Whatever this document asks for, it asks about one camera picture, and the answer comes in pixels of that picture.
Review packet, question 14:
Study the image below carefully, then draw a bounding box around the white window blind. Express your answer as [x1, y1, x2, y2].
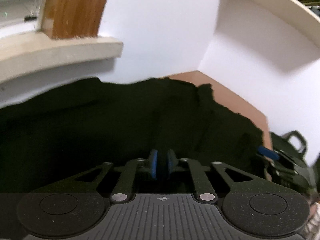
[0, 0, 43, 28]

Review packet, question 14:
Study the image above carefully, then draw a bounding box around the black garment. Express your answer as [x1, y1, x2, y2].
[0, 76, 264, 195]

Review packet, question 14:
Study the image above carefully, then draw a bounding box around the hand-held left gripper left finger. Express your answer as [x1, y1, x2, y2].
[72, 149, 159, 203]

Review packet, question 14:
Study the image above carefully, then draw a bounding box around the floral cloth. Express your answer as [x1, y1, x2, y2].
[304, 202, 320, 238]

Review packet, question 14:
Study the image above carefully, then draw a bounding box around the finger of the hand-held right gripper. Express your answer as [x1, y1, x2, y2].
[264, 158, 296, 184]
[257, 145, 280, 161]

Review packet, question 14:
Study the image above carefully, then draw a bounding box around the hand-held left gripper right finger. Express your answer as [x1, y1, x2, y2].
[167, 149, 255, 202]

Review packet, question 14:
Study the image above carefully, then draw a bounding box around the beige window sill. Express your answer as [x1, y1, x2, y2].
[0, 36, 124, 83]

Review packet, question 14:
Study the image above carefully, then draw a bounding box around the white wall shelf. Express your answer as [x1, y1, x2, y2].
[220, 0, 320, 73]

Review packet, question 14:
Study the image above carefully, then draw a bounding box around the wooden window frame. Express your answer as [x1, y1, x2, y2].
[41, 0, 114, 40]

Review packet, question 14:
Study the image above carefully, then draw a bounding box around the blind bead cord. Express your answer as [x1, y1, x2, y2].
[30, 0, 50, 23]

